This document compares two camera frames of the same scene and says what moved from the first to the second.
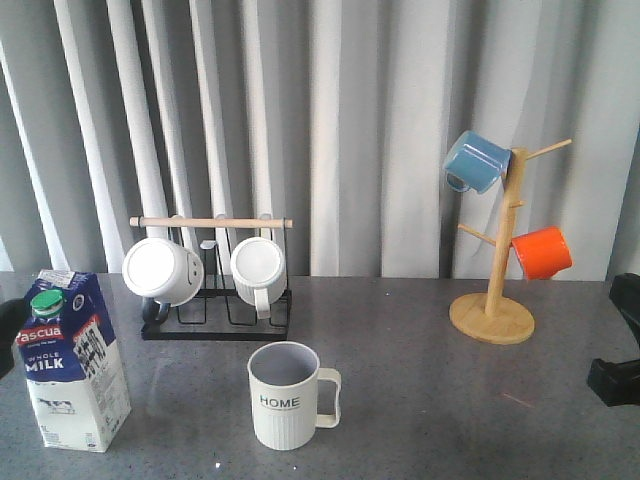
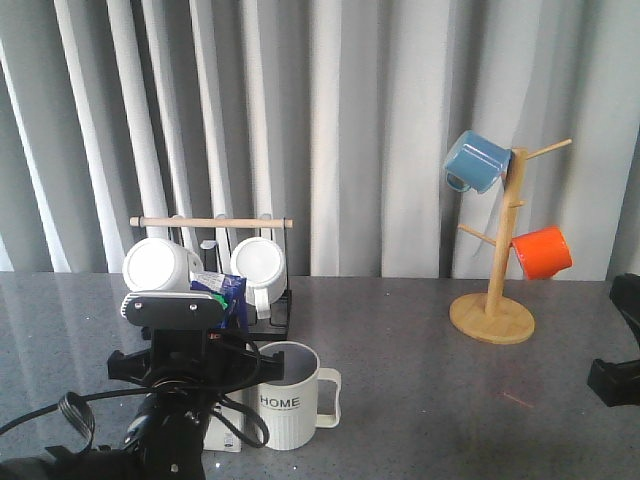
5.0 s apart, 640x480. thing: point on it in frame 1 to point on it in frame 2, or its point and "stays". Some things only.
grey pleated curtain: [334, 113] stays
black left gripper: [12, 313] to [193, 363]
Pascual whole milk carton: [72, 363] to [223, 433]
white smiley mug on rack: [165, 273] stays
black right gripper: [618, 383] stays
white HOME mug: [284, 380] stays
